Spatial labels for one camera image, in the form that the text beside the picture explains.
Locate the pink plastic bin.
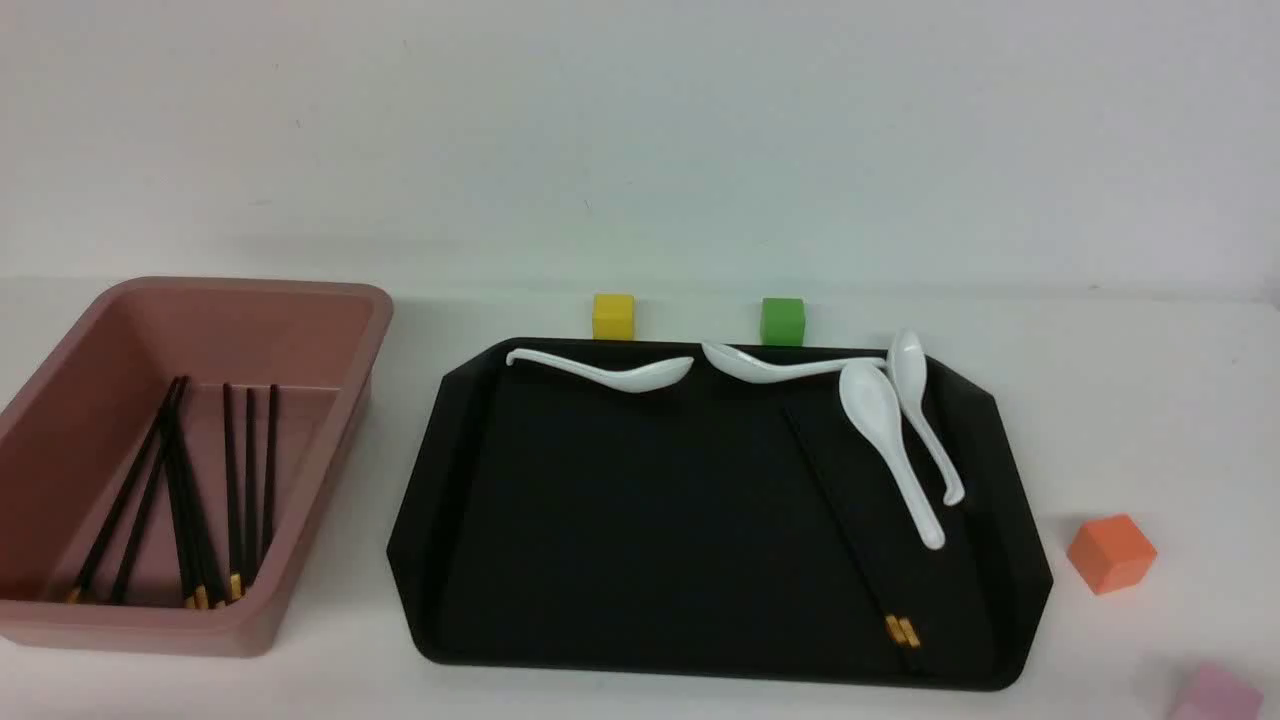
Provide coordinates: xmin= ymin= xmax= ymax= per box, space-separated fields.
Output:
xmin=1 ymin=277 xmax=393 ymax=657

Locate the yellow cube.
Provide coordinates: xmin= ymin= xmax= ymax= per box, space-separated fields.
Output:
xmin=591 ymin=293 xmax=636 ymax=341

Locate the black chopstick gold tip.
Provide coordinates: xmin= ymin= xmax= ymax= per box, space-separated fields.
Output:
xmin=780 ymin=404 xmax=916 ymax=675
xmin=783 ymin=401 xmax=924 ymax=676

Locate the pink cube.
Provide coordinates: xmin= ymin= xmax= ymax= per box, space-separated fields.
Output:
xmin=1166 ymin=662 xmax=1265 ymax=719

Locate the black chopstick in bin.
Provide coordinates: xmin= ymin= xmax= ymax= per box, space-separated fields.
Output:
xmin=63 ymin=377 xmax=180 ymax=605
xmin=260 ymin=384 xmax=279 ymax=560
xmin=174 ymin=401 xmax=227 ymax=610
xmin=243 ymin=387 xmax=260 ymax=588
xmin=221 ymin=383 xmax=244 ymax=602
xmin=161 ymin=398 xmax=198 ymax=609
xmin=108 ymin=375 xmax=187 ymax=606

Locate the white spoon large centre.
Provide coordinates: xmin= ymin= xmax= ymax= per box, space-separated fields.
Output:
xmin=838 ymin=360 xmax=946 ymax=551

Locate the green cube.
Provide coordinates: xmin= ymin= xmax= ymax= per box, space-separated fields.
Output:
xmin=760 ymin=297 xmax=806 ymax=347

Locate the black serving tray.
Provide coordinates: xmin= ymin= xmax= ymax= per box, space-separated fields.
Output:
xmin=387 ymin=337 xmax=1053 ymax=691

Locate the white spoon top middle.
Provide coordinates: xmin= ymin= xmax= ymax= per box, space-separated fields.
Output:
xmin=700 ymin=342 xmax=886 ymax=386

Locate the white spoon far left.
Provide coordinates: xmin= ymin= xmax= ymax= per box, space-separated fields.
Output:
xmin=506 ymin=348 xmax=694 ymax=395

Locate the white spoon far right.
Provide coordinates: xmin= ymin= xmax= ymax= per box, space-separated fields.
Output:
xmin=886 ymin=329 xmax=966 ymax=507

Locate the orange cube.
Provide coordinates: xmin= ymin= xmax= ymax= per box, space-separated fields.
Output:
xmin=1066 ymin=512 xmax=1158 ymax=594

